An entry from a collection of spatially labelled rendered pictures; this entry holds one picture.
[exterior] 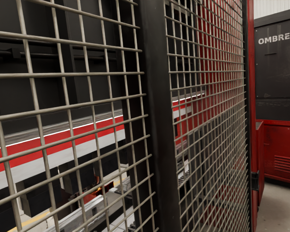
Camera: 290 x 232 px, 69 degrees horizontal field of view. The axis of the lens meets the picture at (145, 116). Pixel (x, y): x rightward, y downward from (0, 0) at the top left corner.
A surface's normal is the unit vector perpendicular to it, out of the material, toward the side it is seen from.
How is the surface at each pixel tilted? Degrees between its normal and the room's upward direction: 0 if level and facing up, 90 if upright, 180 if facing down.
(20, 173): 90
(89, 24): 90
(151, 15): 90
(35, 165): 90
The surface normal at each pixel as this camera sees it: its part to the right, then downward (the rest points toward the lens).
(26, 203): -0.57, 0.18
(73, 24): 0.82, 0.00
